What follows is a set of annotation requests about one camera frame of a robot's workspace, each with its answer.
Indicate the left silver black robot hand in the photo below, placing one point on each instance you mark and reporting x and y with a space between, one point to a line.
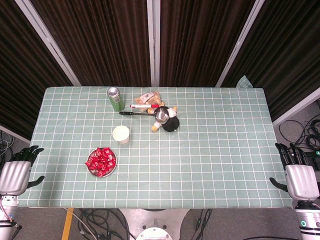
13 177

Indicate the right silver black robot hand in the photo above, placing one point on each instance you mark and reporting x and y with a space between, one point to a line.
300 182

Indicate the red candy pile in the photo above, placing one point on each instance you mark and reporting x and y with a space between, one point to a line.
101 161

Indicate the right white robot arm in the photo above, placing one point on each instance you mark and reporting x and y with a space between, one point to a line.
308 222

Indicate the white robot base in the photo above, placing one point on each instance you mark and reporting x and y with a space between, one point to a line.
153 232

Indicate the white paper cup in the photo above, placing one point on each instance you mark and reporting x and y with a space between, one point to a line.
121 133

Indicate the black numbered pedal strip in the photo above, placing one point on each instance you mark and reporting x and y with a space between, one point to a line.
316 153

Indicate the green checked tablecloth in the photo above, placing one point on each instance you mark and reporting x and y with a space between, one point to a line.
200 162

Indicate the dark brown partition screen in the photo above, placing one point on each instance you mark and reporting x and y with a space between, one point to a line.
20 75
100 42
287 50
200 42

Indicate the green drink can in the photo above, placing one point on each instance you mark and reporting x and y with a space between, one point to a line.
116 101

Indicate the black white penguin plush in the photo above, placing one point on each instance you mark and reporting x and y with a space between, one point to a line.
171 124

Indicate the red white marker pen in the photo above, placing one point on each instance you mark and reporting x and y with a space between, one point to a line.
142 106

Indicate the clear snack bag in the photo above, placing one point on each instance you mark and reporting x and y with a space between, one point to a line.
150 98

